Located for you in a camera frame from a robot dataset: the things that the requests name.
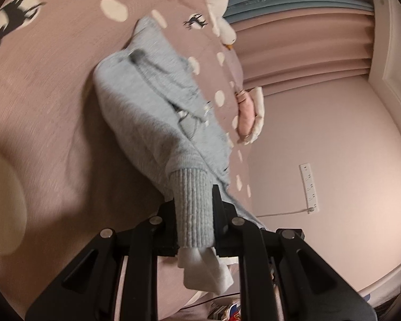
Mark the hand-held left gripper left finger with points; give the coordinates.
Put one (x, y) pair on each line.
(167, 220)

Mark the pink curtain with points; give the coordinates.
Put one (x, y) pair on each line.
(304, 43)

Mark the grey sweatshirt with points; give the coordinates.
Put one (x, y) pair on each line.
(147, 120)

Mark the pink polka dot blanket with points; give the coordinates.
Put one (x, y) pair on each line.
(53, 107)

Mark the pink folded garment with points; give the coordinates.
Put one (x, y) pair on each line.
(246, 113)

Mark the colourful printed box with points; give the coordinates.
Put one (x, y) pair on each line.
(232, 311)

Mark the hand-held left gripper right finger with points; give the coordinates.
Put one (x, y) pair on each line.
(220, 220)

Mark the teal curtain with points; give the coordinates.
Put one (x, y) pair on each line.
(287, 0)

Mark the white wall socket strip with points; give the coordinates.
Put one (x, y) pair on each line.
(307, 187)

